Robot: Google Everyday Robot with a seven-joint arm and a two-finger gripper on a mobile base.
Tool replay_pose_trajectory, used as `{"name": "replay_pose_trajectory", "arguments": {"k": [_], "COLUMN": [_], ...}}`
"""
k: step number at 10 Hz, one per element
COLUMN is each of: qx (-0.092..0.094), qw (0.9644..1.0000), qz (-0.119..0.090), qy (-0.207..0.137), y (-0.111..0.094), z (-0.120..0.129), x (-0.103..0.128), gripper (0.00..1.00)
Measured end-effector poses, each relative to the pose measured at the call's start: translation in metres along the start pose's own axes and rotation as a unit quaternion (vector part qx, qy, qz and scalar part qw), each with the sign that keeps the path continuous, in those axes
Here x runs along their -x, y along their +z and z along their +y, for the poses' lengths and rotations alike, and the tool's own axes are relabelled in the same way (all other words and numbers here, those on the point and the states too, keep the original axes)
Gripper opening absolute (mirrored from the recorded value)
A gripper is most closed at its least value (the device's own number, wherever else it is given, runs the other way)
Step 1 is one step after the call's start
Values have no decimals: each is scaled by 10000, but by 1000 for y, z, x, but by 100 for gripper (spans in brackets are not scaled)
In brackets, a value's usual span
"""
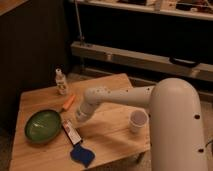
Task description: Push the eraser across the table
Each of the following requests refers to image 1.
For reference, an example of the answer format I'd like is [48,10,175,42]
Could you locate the red and white eraser box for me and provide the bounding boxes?
[62,120,82,145]

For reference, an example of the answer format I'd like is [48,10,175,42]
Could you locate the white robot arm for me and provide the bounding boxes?
[76,78,208,171]

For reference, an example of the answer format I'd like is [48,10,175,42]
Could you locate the grey metal shelf beam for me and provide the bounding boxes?
[71,41,213,82]

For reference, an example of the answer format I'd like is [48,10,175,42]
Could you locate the orange marker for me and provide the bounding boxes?
[60,95,76,113]

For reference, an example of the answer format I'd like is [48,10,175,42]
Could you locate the small white bottle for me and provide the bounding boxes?
[55,68,68,95]

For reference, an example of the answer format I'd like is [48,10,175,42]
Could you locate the white paper cup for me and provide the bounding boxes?
[129,110,148,133]

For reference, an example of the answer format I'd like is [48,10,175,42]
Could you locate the blue sponge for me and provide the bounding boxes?
[70,143,95,168]

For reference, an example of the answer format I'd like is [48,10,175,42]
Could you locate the green bowl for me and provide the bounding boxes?
[24,109,62,144]

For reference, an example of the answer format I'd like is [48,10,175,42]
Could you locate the black handle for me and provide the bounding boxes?
[169,57,200,68]

